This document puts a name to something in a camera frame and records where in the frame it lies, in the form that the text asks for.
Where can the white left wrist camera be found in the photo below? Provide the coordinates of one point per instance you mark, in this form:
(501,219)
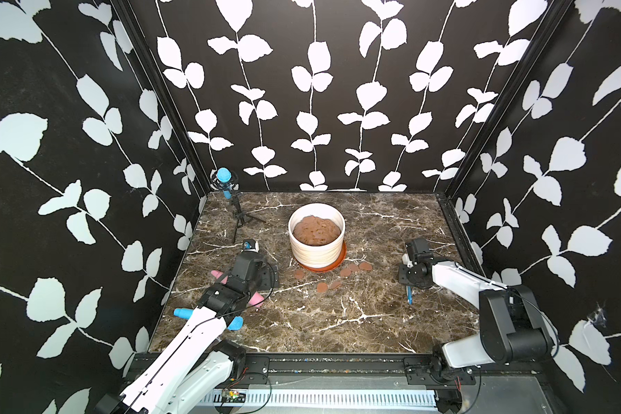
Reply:
(250,245)

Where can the blue silicone bottle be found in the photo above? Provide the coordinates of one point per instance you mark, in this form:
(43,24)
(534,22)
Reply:
(185,313)

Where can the white ceramic pot with mud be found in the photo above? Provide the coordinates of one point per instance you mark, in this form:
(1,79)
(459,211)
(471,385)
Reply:
(316,225)

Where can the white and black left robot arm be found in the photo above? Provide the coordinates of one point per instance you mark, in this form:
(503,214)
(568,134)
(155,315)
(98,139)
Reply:
(191,366)

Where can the blue microphone on tripod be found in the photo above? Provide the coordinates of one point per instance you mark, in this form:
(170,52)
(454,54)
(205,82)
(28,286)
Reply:
(227,183)

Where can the small green circuit board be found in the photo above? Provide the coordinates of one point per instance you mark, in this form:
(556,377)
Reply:
(232,397)

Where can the pink silicone bottle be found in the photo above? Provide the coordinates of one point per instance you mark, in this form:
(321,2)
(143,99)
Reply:
(218,276)

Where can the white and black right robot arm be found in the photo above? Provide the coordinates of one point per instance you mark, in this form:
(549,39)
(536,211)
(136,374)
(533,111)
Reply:
(512,328)

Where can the white slotted cable duct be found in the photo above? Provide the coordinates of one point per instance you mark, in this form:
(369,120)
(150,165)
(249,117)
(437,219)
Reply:
(411,400)

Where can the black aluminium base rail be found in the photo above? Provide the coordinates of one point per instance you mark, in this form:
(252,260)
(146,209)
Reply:
(414,369)

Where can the terracotta saucer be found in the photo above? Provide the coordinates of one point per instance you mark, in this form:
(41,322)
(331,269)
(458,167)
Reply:
(320,259)

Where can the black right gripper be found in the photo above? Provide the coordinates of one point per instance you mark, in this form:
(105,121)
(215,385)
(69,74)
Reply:
(402,276)

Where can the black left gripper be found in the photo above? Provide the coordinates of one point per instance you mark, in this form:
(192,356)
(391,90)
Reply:
(266,280)

